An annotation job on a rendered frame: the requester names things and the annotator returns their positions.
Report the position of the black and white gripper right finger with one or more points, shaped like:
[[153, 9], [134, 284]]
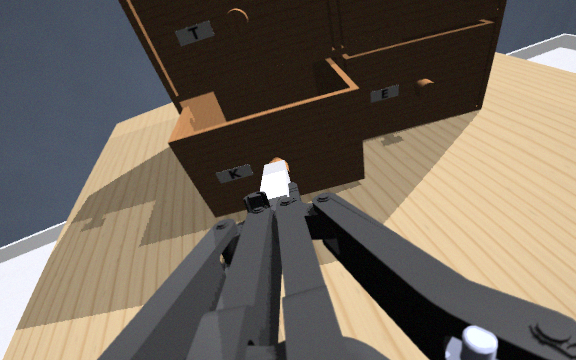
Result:
[[447, 316]]

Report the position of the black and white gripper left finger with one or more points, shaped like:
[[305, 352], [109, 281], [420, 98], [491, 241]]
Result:
[[247, 311]]

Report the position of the brown wooden chest of drawers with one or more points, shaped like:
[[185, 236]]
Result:
[[338, 50]]

